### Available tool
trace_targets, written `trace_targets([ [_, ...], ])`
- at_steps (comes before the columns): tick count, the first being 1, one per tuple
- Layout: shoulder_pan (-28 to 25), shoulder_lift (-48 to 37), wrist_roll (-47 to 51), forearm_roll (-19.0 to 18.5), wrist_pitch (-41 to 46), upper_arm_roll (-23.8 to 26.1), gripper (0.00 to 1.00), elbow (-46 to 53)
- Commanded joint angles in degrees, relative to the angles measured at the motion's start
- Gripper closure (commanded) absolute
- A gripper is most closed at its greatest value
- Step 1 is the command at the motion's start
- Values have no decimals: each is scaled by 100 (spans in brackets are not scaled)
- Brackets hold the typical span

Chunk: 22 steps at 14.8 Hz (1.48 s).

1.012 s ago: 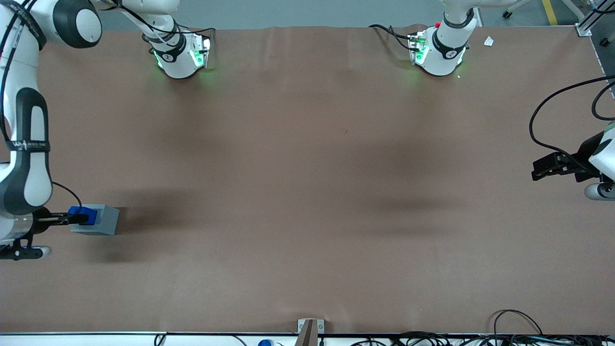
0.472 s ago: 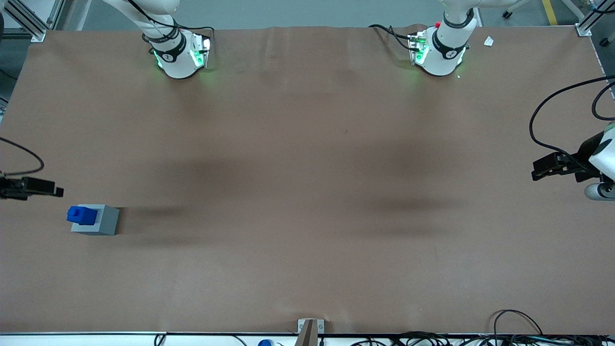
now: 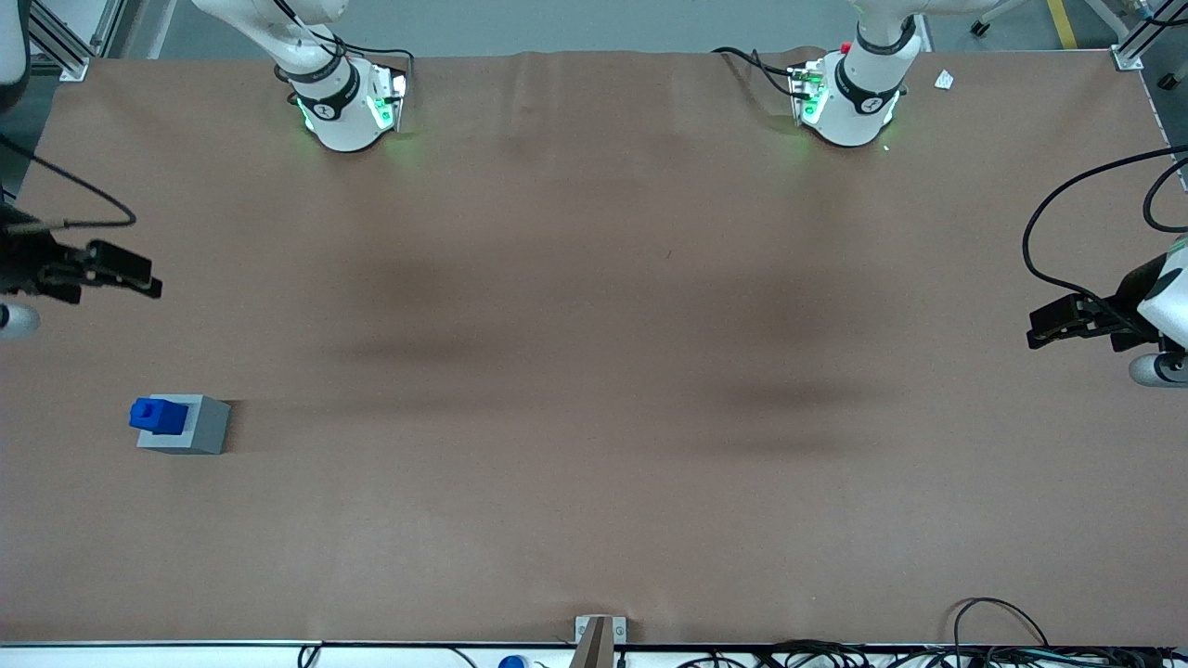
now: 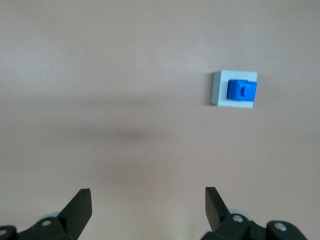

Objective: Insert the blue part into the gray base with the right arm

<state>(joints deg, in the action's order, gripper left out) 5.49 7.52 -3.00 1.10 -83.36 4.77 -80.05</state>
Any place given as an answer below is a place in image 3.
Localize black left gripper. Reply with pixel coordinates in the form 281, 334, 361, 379
1027, 258, 1163, 353

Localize black tangled cable bundle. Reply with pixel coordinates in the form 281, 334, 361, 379
678, 638, 1188, 668

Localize blue plastic insert part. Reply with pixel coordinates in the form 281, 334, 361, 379
129, 398, 189, 437

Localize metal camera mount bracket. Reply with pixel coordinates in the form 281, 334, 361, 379
568, 615, 627, 668

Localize gray square base block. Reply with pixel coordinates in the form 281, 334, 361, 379
136, 395, 231, 456

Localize black right base cable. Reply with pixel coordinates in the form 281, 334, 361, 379
329, 37, 416, 94

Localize black base cable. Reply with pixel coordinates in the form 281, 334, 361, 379
712, 46, 801, 98
329, 37, 416, 94

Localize short black looped cable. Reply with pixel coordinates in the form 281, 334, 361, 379
1143, 158, 1188, 233

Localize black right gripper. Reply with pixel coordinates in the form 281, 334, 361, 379
0, 202, 164, 305

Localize black left base cable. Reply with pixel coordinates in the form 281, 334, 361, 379
712, 46, 801, 98

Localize chair leg with caster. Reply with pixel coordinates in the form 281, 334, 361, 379
970, 0, 1031, 36

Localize aluminium frame post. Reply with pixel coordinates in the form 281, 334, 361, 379
28, 0, 122, 83
1086, 0, 1188, 71

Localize black arched cable loop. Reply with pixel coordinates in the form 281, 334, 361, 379
953, 597, 1051, 648

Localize brown table mat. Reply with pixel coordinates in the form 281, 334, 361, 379
0, 46, 1188, 648

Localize long black left arm cable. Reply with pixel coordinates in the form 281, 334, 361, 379
1022, 146, 1188, 330

